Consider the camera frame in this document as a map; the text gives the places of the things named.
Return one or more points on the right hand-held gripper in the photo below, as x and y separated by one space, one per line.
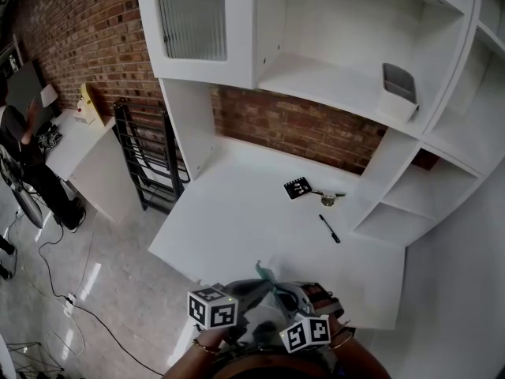
307 334

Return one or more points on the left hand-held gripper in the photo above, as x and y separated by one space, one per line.
213 310

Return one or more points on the person's right forearm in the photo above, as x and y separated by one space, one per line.
363 359

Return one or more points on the person's left forearm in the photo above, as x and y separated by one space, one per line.
193 363

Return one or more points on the black pen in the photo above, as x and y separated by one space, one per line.
329 228

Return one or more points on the white desk with hutch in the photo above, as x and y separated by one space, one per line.
236 211

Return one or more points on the metal key bunch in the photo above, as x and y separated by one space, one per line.
327 200

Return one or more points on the black metal folding rack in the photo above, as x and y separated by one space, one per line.
130 156

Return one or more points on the white power strip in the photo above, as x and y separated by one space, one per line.
69 304

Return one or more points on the white and grey pen holder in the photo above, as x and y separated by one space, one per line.
394 107

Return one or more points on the small white table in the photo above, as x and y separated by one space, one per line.
75 144

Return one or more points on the grey oval board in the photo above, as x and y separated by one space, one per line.
29 207

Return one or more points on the yellow cardboard box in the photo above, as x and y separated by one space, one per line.
87 107

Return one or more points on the black and white patterned device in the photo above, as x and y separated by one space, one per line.
50 140

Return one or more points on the white table lamp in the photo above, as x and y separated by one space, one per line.
48 94

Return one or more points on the black monitor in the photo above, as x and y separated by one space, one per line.
23 85

